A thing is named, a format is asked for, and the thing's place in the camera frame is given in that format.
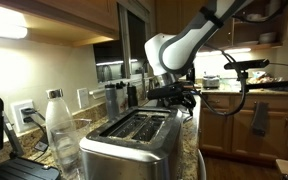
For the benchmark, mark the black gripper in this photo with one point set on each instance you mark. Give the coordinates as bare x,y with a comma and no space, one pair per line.
184,95

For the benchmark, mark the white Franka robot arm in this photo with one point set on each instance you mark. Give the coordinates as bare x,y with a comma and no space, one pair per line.
184,50

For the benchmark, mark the stainless steel two-slot toaster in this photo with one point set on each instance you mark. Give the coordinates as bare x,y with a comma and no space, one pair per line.
127,156

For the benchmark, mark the small silver countertop appliance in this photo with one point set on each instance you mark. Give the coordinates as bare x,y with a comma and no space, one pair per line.
211,82

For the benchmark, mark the wooden base cabinet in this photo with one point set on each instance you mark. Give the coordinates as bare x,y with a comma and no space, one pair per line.
224,130

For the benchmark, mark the translucent white bottle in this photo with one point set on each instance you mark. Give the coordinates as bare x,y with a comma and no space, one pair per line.
122,98

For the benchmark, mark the grey hanging dish towel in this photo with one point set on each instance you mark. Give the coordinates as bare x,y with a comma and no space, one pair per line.
260,118

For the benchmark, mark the under-cabinet light strip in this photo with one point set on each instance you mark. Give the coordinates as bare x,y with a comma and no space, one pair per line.
4,26
237,50

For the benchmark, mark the grey sports bottle black cap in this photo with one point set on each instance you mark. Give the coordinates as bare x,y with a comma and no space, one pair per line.
112,103

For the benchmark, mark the plastic food bag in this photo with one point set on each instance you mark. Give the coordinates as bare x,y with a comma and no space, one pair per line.
264,79

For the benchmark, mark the open wooden shelf cabinet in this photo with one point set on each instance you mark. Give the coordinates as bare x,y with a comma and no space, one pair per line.
224,33

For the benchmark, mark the stacked white bowls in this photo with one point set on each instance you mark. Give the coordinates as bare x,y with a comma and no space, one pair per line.
267,37

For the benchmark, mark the black power plug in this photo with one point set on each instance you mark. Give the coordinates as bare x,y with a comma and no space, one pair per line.
29,111

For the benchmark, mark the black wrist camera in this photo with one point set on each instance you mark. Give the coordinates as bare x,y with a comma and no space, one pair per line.
160,92

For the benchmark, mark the black stereo camera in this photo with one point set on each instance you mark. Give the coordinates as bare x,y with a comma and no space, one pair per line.
247,64

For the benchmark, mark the black camera clamp stand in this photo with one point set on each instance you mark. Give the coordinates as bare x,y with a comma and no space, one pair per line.
270,86

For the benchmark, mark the white switch plate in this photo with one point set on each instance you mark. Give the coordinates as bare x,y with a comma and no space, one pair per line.
83,98

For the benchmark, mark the wooden wall cabinet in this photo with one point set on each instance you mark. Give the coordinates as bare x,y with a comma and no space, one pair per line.
67,13

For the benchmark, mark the white wall outlet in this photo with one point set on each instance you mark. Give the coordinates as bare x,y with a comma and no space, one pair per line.
17,120

